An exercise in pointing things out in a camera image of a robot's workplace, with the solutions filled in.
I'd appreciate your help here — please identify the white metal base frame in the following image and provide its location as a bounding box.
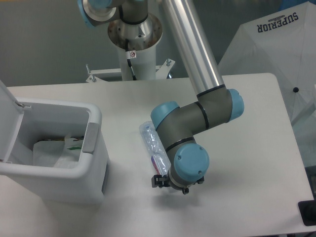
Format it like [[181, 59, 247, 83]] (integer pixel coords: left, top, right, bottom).
[[86, 58, 175, 82]]

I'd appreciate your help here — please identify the black cable on pedestal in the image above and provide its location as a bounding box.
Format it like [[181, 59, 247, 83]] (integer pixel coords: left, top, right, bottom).
[[124, 38, 137, 81]]

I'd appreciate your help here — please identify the white trash can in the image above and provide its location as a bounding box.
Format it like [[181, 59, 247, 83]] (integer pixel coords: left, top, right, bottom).
[[0, 98, 109, 203]]

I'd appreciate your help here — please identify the white bin liner bag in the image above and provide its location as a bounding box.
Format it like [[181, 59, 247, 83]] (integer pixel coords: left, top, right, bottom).
[[33, 138, 83, 169]]

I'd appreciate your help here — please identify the crushed clear plastic bottle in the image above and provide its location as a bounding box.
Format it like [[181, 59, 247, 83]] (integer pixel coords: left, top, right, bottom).
[[139, 121, 171, 176]]

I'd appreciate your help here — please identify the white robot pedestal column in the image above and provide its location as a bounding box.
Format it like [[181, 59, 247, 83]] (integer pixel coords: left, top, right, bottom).
[[117, 46, 156, 81]]

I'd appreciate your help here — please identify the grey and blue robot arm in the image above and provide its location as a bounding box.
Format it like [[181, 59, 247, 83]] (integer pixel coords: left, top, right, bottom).
[[78, 0, 244, 194]]

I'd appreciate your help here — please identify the white trash can lid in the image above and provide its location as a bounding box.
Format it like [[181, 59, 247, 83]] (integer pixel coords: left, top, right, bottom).
[[0, 81, 31, 162]]

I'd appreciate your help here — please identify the white plastic wrapper bag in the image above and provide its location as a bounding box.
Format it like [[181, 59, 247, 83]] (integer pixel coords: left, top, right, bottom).
[[33, 135, 84, 160]]

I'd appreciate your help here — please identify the white Superior umbrella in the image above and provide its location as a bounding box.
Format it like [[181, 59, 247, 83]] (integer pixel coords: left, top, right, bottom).
[[219, 2, 316, 122]]

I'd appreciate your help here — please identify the black device at table corner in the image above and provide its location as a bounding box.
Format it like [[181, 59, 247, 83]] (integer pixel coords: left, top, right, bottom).
[[298, 200, 316, 226]]

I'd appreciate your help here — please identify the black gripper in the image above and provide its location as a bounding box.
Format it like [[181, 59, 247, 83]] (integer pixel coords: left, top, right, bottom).
[[151, 174, 204, 195]]

